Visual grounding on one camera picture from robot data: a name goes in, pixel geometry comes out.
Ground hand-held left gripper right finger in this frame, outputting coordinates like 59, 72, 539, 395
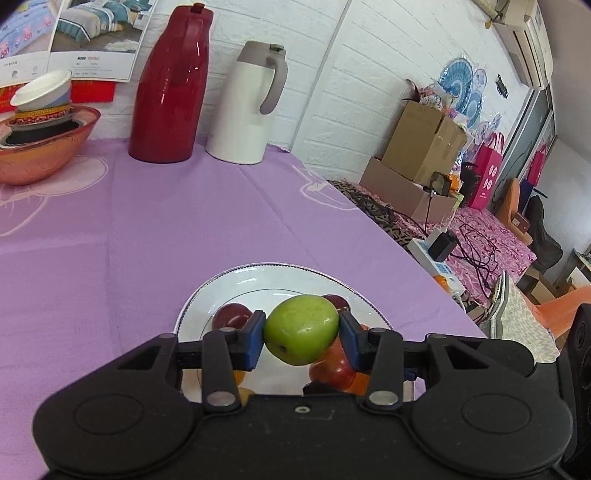
339, 311, 483, 411

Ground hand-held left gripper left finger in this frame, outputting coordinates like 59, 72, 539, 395
115, 311, 266, 413

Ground bright red apple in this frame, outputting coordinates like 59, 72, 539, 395
308, 344, 357, 391

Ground green apple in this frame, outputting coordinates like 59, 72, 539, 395
263, 295, 341, 366

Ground white plate with dark rim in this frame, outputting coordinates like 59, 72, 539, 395
174, 263, 399, 403

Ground grey patterned cloth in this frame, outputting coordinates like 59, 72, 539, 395
484, 271, 561, 363

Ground white power strip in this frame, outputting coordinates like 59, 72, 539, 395
408, 236, 467, 302

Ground black chair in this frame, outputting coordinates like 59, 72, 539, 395
525, 195, 565, 274

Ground black power adapter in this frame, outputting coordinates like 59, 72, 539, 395
427, 231, 458, 262

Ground leopard print blanket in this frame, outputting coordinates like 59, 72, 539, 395
327, 180, 419, 252

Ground purple tablecloth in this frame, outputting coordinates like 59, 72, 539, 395
0, 137, 490, 476

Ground pink floral blanket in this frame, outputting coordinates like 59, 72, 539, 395
441, 207, 537, 308

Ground flat cardboard box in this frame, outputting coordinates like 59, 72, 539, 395
359, 156, 459, 223

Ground pink gift bag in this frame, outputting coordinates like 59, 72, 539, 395
468, 133, 505, 212
528, 144, 549, 186

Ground large cardboard box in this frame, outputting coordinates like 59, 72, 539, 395
382, 79, 468, 186

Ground white thermos jug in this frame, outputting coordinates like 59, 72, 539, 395
206, 41, 289, 165

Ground red thermos jug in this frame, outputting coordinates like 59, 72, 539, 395
128, 2, 214, 163

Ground orange-brown glass bowl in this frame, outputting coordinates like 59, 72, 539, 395
0, 105, 102, 186

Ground red paper sheet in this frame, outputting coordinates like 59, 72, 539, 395
0, 80, 116, 114

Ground stack of patterned bowls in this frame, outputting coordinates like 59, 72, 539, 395
0, 104, 85, 149

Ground white air conditioner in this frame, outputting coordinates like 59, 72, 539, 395
488, 0, 555, 89

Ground white paper bowl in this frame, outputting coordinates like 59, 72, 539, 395
10, 69, 73, 113

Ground black cables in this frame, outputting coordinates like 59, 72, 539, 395
455, 220, 506, 284

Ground white wall pipe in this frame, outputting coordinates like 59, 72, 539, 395
290, 0, 363, 153

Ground blue fan wall decoration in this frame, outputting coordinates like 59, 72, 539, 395
436, 54, 489, 131

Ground wall poster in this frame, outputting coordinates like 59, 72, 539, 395
0, 0, 158, 85

